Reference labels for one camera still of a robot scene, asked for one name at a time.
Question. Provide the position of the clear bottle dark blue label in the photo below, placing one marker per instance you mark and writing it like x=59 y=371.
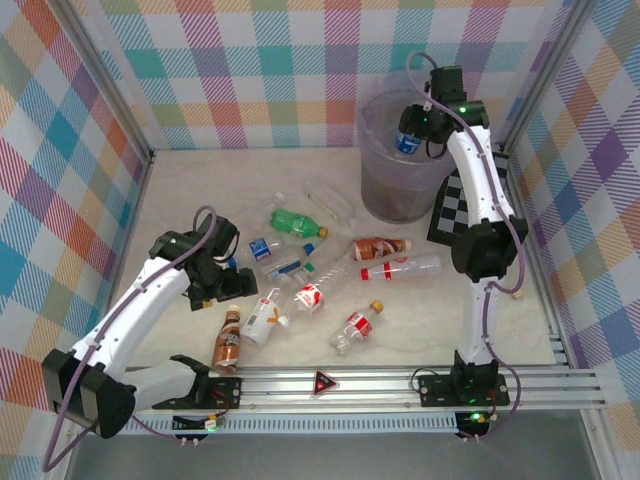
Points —
x=407 y=144

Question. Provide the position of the clear bottle square blue label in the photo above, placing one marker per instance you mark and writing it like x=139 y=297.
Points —
x=258 y=250

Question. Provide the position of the white bottle orange print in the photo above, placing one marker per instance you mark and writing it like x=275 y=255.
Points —
x=260 y=320

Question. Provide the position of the brown coffee drink bottle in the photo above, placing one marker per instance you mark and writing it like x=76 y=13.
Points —
x=227 y=345
x=380 y=248

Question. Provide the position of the small clear bottle green cap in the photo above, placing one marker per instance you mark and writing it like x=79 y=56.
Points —
x=302 y=276

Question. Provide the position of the clear bottle red white label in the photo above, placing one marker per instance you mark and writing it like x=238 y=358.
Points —
x=310 y=297

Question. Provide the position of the green plastic bottle orange cap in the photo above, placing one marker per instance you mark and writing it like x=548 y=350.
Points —
x=295 y=223

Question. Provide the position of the clear bottle white cap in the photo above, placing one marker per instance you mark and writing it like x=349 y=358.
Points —
x=270 y=207

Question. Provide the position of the clear ribbed bottle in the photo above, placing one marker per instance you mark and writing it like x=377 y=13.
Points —
x=335 y=267

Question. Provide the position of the long clear unlabelled bottle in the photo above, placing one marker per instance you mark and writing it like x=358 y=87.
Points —
x=330 y=202

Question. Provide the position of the clear bottle orange cap red label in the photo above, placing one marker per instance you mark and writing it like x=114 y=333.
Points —
x=357 y=325

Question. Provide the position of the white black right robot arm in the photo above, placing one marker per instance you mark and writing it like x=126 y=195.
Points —
x=467 y=165

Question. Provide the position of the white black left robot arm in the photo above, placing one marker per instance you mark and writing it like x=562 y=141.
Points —
x=125 y=320

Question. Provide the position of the translucent mesh waste bin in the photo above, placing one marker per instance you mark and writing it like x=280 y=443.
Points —
x=395 y=200

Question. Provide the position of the black white checkerboard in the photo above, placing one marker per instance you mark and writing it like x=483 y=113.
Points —
x=450 y=210

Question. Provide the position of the left controller board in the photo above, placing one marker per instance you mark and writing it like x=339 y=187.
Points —
x=190 y=424

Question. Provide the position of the controller board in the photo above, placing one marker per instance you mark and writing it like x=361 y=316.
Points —
x=190 y=424
x=472 y=422

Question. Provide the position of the red triangle sign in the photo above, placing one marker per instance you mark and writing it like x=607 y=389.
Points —
x=325 y=385

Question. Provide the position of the right controller board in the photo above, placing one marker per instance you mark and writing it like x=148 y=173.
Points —
x=472 y=422

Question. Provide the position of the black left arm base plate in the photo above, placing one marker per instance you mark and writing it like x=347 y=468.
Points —
x=225 y=392

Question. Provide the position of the aluminium horizontal rail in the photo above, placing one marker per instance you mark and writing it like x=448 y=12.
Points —
x=280 y=387

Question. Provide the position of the aluminium right frame post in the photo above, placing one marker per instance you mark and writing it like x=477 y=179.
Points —
x=550 y=70

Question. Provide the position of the aluminium frame post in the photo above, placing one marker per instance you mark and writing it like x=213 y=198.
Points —
x=107 y=85
x=550 y=70

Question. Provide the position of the aluminium left frame post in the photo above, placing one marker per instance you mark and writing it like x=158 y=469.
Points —
x=107 y=85

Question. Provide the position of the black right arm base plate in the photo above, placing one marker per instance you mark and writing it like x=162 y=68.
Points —
x=435 y=390

